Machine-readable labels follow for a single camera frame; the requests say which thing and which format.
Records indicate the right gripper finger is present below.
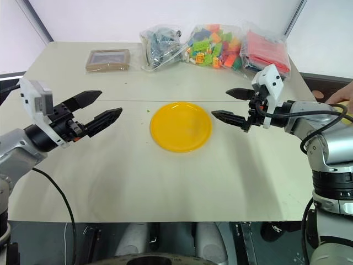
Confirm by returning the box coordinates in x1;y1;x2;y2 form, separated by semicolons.
225;87;256;102
211;110;249;133

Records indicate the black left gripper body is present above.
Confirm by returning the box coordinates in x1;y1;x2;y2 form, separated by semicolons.
50;100;90;145

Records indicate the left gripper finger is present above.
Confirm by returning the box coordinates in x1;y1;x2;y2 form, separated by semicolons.
64;89;103;114
82;107;124;138

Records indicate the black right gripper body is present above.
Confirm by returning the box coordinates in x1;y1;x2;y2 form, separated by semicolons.
243;84;270;134

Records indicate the yellow plastic plate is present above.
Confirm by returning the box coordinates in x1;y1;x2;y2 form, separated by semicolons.
149;101;213;153

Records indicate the person's bare hand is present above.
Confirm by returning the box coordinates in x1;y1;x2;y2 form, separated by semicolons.
325;79;353;114

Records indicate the brown cardboard window box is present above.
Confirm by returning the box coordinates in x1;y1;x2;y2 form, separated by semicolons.
84;49;131;73

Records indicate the clear bag of red sheets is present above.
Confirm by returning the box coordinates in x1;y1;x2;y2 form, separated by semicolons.
239;20;292;81

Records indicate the clear bag of colourful blocks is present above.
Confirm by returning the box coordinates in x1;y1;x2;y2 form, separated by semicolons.
180;23;245;71

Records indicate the black side furniture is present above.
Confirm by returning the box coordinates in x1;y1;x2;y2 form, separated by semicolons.
0;72;26;107

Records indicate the black side desk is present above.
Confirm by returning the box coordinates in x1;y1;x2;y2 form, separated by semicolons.
299;72;353;105

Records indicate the clear bag of dark parts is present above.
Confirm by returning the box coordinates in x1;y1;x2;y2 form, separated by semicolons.
139;24;189;72

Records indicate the grey rounded leg cover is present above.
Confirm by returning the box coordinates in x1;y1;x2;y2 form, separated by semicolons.
195;221;230;259
114;221;151;258

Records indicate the dark round base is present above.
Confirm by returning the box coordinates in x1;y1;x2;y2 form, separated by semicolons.
108;251;201;265

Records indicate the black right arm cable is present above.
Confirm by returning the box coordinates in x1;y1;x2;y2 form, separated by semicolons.
253;100;350;249

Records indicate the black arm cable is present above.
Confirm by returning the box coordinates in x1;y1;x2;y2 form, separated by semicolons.
32;167;78;265
253;100;350;249

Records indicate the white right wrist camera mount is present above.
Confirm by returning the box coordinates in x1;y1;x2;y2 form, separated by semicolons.
252;63;285;130

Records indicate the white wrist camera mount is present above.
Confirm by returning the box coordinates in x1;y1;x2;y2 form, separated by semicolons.
252;63;285;130
18;78;70;150

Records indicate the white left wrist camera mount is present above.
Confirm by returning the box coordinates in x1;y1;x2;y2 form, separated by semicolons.
18;78;70;150

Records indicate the dark wall strip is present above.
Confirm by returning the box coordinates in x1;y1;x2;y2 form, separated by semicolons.
20;0;55;44

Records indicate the grey wall post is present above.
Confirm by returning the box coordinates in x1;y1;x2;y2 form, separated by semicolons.
285;0;308;38

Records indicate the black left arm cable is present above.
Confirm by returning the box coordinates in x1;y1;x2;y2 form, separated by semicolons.
32;167;78;265

